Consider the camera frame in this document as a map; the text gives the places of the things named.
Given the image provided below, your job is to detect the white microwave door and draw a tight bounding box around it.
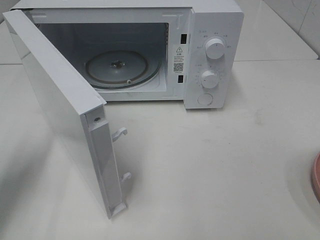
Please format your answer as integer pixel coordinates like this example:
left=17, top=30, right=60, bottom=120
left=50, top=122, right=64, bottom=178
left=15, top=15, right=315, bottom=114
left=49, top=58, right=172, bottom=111
left=3, top=10, right=131, bottom=218

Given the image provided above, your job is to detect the round white door button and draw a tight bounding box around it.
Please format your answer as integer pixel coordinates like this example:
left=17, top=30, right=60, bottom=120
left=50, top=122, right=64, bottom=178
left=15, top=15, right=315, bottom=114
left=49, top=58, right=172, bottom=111
left=197, top=93, right=214, bottom=106

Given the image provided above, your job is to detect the white timer knob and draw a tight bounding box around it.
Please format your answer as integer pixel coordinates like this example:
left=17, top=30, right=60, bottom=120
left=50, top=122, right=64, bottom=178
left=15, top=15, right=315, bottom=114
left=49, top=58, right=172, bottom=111
left=200, top=70, right=220, bottom=89

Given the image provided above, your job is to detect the pink round plate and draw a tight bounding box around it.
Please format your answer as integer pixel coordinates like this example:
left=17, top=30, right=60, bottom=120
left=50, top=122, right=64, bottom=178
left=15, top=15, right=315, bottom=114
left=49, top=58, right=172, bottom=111
left=311, top=153, right=320, bottom=202

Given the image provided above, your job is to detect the white microwave oven body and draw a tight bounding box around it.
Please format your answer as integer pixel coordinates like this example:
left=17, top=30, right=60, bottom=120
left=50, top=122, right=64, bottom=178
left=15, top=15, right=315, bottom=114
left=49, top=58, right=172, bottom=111
left=7, top=0, right=244, bottom=109

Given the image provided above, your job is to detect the glass microwave turntable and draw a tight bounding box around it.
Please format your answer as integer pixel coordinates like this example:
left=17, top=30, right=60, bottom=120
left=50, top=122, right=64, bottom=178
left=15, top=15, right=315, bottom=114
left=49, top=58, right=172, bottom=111
left=85, top=41, right=167, bottom=90

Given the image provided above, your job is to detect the white warning label sticker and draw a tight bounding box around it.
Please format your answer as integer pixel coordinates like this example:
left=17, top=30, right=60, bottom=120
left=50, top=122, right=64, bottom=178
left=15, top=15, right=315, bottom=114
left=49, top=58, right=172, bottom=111
left=172, top=44, right=187, bottom=75

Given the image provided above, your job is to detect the upper white round knob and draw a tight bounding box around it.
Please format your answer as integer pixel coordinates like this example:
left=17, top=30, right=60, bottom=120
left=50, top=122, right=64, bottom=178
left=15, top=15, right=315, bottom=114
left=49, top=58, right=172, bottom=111
left=205, top=37, right=226, bottom=60

